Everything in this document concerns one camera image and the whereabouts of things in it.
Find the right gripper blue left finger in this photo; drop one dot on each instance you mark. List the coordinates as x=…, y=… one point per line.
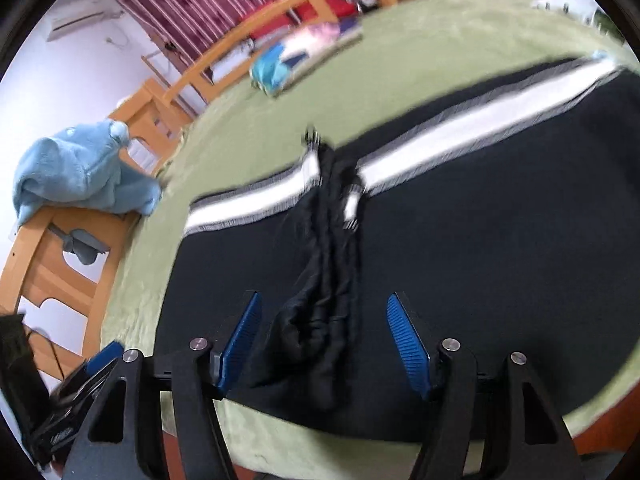
x=233, y=348

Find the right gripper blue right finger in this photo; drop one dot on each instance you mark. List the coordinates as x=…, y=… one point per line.
x=409, y=344

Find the black track pants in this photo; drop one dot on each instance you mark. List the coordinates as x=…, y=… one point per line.
x=308, y=239

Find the light blue plush blanket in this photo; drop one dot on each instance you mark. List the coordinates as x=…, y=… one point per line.
x=80, y=167

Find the green fleece bed blanket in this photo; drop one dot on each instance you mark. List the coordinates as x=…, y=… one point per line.
x=350, y=85

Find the left red chair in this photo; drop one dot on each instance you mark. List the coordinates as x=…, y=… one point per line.
x=274, y=29

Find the white air conditioner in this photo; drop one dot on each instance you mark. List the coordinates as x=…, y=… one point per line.
x=65, y=21

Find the white black dotted pillow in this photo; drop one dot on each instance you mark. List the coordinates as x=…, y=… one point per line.
x=584, y=11

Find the wooden bed frame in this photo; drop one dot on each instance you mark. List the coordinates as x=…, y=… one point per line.
x=36, y=270

